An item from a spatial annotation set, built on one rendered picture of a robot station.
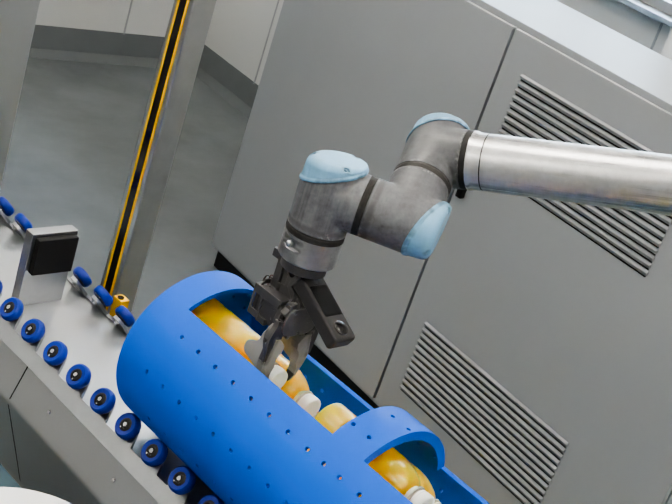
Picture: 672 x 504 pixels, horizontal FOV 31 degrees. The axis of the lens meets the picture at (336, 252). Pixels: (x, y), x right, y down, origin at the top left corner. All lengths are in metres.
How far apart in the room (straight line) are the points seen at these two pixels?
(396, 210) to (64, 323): 0.86
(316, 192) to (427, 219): 0.16
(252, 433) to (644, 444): 1.79
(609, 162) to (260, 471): 0.66
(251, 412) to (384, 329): 2.28
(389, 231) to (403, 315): 2.25
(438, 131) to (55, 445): 0.87
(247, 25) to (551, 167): 5.14
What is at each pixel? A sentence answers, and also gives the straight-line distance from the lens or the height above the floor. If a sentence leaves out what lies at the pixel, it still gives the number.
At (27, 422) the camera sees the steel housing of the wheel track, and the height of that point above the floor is 0.84.
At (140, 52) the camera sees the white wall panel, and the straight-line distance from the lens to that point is 6.99.
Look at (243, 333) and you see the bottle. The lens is 1.92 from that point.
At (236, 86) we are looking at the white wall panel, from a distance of 6.83.
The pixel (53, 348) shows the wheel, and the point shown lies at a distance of 2.19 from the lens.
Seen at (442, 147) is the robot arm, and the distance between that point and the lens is 1.80.
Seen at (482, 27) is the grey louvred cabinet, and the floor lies 1.38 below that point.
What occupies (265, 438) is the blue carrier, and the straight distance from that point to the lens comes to 1.76.
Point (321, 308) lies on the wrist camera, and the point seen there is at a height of 1.32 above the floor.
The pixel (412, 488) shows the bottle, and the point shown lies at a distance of 1.74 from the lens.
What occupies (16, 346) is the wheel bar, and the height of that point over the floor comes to 0.92.
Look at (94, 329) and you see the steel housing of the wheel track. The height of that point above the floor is 0.93.
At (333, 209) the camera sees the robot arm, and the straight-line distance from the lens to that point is 1.73.
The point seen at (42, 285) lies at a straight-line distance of 2.39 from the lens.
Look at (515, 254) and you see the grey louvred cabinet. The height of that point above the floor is 0.84.
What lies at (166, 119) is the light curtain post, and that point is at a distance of 2.55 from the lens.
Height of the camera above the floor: 2.11
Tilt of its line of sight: 23 degrees down
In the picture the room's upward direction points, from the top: 19 degrees clockwise
